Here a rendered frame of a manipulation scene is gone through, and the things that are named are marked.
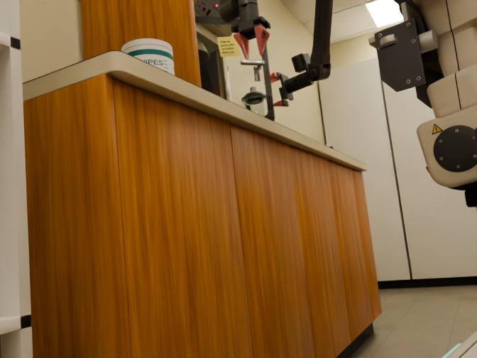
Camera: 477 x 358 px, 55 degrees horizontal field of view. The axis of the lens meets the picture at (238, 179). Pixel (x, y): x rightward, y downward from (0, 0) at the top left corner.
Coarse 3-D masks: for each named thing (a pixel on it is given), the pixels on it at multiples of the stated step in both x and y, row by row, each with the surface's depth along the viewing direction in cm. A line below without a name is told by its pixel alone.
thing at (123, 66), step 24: (72, 72) 87; (96, 72) 84; (120, 72) 84; (144, 72) 89; (168, 72) 96; (24, 96) 93; (168, 96) 99; (192, 96) 103; (216, 96) 114; (240, 120) 125; (264, 120) 139; (288, 144) 165; (312, 144) 178; (360, 168) 250
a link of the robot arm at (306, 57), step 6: (300, 54) 177; (306, 54) 178; (294, 60) 179; (300, 60) 178; (306, 60) 176; (294, 66) 180; (300, 66) 178; (306, 66) 176; (306, 72) 174; (312, 72) 171; (306, 78) 175; (312, 78) 172
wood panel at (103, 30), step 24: (96, 0) 172; (120, 0) 166; (144, 0) 161; (168, 0) 156; (192, 0) 154; (96, 24) 171; (120, 24) 165; (144, 24) 160; (168, 24) 155; (192, 24) 151; (96, 48) 170; (120, 48) 165; (192, 48) 149; (192, 72) 149
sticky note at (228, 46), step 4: (232, 36) 167; (220, 40) 166; (224, 40) 166; (228, 40) 167; (232, 40) 167; (220, 44) 165; (224, 44) 166; (228, 44) 166; (232, 44) 167; (236, 44) 167; (220, 48) 165; (224, 48) 166; (228, 48) 166; (232, 48) 167; (236, 48) 167; (220, 52) 165; (224, 52) 165; (228, 52) 166; (232, 52) 166; (236, 52) 167; (224, 56) 165; (228, 56) 166
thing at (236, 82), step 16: (208, 32) 165; (224, 32) 167; (208, 48) 164; (240, 48) 168; (256, 48) 170; (208, 64) 163; (224, 64) 165; (240, 64) 166; (208, 80) 162; (224, 80) 164; (240, 80) 165; (256, 80) 167; (224, 96) 163; (240, 96) 164; (256, 96) 166; (272, 96) 168; (256, 112) 165; (272, 112) 167
